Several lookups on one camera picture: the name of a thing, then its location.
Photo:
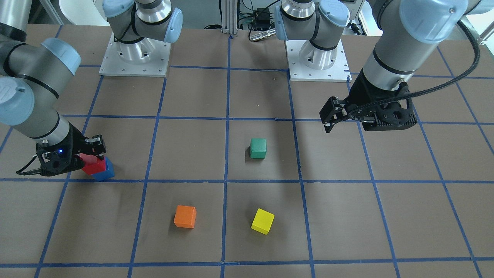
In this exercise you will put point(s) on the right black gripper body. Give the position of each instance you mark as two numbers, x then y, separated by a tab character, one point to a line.
76	141

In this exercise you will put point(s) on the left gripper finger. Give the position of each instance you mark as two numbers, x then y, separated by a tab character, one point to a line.
328	126

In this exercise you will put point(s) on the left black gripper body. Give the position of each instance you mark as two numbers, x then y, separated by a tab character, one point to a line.
364	92

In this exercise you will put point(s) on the red wooden block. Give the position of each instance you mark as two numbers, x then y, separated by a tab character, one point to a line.
93	164

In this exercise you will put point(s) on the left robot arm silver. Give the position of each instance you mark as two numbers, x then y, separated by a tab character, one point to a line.
412	29

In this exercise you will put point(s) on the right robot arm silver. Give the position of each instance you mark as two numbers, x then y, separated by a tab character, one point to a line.
33	77

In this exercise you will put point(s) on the blue wooden block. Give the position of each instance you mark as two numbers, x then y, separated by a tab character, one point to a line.
107	173

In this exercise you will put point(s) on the green wooden block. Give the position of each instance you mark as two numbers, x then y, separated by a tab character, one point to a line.
258	148

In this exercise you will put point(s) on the orange wooden block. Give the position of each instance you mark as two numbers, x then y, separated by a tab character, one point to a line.
185	216

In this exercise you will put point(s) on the yellow wooden block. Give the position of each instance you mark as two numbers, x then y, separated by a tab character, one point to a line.
263	221

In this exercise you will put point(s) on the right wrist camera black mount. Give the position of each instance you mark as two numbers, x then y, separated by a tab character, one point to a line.
54	160

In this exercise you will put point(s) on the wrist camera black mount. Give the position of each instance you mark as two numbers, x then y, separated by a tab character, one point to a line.
390	116
54	160

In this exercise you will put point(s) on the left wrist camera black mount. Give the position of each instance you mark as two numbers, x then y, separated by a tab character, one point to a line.
390	116

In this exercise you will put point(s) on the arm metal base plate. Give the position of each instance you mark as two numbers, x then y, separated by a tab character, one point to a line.
147	58
318	63

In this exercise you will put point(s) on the aluminium frame post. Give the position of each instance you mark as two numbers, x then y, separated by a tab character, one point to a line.
229	12

